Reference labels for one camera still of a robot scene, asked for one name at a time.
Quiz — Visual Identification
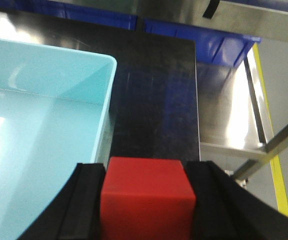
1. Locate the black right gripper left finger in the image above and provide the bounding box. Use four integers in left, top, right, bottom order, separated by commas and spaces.
19, 163, 106, 240

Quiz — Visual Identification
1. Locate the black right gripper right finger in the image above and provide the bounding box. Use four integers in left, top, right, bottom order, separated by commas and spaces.
184, 161, 288, 240

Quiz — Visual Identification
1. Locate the red cube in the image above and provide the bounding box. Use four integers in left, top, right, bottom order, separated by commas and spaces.
100, 156, 196, 240

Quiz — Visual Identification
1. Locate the yellow floor tape line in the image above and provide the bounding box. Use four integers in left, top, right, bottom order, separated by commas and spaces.
252, 43, 288, 218

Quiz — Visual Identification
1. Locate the light cyan plastic tub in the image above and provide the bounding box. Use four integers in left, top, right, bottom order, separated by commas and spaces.
0, 39, 117, 240

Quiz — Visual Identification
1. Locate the blue bin behind table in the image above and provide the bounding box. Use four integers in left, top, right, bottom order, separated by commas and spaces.
144, 18, 261, 68

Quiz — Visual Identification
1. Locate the blue bin lower left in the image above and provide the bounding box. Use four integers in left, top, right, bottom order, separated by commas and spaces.
15, 0, 137, 31

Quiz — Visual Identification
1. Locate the black tape strip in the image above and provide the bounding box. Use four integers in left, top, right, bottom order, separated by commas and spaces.
202, 0, 220, 19

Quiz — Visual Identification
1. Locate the stainless steel shelf rail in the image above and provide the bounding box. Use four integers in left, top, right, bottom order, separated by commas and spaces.
125, 0, 288, 42

